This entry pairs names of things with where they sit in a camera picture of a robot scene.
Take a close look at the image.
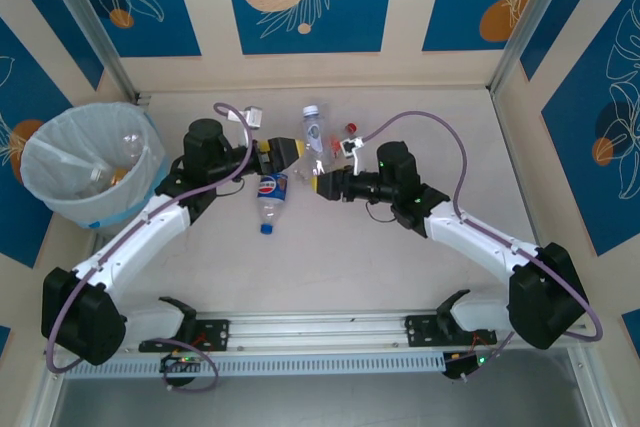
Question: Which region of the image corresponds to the clear bottle blue Pepsi label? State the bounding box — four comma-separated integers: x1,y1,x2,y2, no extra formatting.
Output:
255,172,290,237

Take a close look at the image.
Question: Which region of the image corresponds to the clear bottle red cap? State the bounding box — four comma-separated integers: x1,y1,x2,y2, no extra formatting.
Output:
293,121,359,184

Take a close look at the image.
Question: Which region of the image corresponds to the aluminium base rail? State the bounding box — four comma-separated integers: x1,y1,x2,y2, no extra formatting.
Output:
119,309,594,358

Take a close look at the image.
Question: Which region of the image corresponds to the bluish clear water bottle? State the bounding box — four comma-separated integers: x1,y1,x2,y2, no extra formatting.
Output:
121,130,147,158

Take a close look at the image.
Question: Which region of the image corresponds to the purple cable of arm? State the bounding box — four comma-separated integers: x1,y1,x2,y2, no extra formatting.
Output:
45,102,251,392
362,110,604,383

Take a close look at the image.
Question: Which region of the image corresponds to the black controller board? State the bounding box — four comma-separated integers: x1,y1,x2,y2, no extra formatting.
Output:
442,352,494,381
158,352,209,377

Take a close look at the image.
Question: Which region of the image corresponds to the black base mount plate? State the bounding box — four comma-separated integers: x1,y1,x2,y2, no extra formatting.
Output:
138,319,231,353
403,314,499,348

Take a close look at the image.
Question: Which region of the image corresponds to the thin black wire loop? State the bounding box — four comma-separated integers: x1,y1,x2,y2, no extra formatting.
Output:
364,199,397,224

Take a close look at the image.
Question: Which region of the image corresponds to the grey slotted cable duct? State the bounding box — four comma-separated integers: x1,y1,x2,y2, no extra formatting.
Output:
64,351,447,381

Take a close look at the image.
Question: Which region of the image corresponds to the aluminium frame post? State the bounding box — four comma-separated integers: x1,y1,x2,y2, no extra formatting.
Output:
34,0,140,104
488,0,584,96

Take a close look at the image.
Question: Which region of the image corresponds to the clear bottle white orange label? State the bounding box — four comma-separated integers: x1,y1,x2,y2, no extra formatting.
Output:
300,104,331,171

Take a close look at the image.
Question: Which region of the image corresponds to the grey metal panel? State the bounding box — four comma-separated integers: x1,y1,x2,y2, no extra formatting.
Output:
47,376,594,427

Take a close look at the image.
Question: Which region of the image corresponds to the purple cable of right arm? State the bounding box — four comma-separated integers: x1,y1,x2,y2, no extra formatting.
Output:
362,110,604,383

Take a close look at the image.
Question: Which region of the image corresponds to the amber tea bottle red label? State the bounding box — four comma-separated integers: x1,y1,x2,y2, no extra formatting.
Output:
89,163,129,194

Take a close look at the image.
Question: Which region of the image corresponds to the aluminium side rail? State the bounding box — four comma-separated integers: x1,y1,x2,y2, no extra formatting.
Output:
489,90,565,309

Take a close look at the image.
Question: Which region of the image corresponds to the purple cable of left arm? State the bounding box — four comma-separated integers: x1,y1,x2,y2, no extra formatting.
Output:
45,102,251,392

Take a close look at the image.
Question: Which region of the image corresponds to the white bin with plastic liner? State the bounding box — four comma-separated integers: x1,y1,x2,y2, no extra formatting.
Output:
19,101,166,232

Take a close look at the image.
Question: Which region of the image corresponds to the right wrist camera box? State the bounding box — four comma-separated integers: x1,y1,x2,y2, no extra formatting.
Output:
337,136,369,176

